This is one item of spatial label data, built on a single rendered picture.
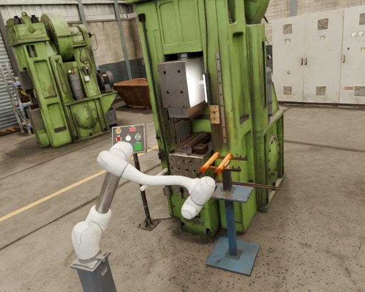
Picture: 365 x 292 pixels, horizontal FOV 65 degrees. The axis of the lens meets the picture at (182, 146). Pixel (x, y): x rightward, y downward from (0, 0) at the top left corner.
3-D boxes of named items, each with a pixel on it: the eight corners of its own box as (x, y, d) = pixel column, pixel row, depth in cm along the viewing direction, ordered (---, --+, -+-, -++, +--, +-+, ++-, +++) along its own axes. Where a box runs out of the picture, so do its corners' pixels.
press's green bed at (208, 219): (212, 240, 293) (207, 200, 277) (181, 231, 313) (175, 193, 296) (232, 210, 336) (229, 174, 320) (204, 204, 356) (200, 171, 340)
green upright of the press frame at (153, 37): (188, 221, 329) (154, -2, 250) (169, 216, 343) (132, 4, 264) (205, 201, 364) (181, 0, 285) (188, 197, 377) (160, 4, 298)
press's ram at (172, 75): (199, 107, 251) (193, 60, 237) (163, 107, 271) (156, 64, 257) (219, 97, 283) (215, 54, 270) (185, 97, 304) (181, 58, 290)
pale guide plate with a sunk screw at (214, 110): (219, 123, 260) (218, 105, 254) (211, 123, 264) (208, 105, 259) (221, 123, 261) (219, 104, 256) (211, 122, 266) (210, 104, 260)
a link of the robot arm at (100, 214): (78, 234, 208) (91, 216, 229) (99, 243, 209) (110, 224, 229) (107, 144, 179) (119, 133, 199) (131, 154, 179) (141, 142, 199)
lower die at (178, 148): (192, 153, 273) (190, 145, 270) (174, 152, 284) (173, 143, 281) (211, 138, 306) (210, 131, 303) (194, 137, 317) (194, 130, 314)
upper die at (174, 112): (187, 117, 261) (186, 107, 258) (169, 117, 272) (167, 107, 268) (207, 106, 294) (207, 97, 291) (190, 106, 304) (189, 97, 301)
